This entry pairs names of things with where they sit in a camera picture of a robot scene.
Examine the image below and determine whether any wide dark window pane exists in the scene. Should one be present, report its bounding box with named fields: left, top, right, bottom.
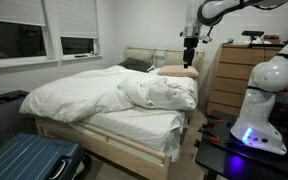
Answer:
left=0, top=19, right=48, bottom=61

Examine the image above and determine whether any wide white window blind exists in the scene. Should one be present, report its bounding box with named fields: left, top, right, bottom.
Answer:
left=0, top=0, right=48, bottom=28

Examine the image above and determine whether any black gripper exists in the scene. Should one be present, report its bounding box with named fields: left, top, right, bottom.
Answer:
left=182, top=37, right=199, bottom=70

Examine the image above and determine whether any narrow dark window pane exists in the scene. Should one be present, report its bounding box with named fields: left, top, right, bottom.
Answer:
left=60, top=36, right=96, bottom=56

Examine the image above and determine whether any black stereo camera on stand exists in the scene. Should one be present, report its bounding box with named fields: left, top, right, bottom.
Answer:
left=241, top=30, right=266, bottom=46

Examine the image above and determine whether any orange black clamp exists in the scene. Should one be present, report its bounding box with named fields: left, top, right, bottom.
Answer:
left=205, top=114, right=224, bottom=125
left=198, top=127, right=221, bottom=144

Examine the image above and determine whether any pink pillow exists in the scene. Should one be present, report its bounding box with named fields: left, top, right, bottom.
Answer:
left=156, top=64, right=200, bottom=80

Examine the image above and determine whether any narrow white window blind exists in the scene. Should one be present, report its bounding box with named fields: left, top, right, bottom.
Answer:
left=55, top=0, right=99, bottom=39

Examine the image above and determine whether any dark grey sofa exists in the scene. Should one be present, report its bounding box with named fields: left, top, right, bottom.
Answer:
left=0, top=89, right=39, bottom=148

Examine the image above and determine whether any dark grey pillow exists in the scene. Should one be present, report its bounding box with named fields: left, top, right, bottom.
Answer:
left=118, top=57, right=156, bottom=73

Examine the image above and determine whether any light wooden dresser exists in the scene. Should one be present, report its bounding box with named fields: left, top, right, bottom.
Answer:
left=206, top=43, right=284, bottom=117

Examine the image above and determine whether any black robot table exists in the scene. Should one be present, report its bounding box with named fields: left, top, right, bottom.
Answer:
left=194, top=109, right=288, bottom=180

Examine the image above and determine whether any brown box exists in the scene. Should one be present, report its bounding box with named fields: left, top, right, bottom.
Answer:
left=263, top=34, right=282, bottom=45

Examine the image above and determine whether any mattress with white sheet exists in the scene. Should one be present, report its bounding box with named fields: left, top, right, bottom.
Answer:
left=68, top=106, right=189, bottom=163

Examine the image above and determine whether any blue hard-shell suitcase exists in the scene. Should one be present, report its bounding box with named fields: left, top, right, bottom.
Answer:
left=0, top=133, right=85, bottom=180

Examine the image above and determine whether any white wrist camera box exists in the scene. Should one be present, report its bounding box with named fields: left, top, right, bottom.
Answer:
left=201, top=34, right=214, bottom=44

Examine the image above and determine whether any white quilted duvet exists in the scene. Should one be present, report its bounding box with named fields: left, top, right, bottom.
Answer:
left=19, top=65, right=199, bottom=124

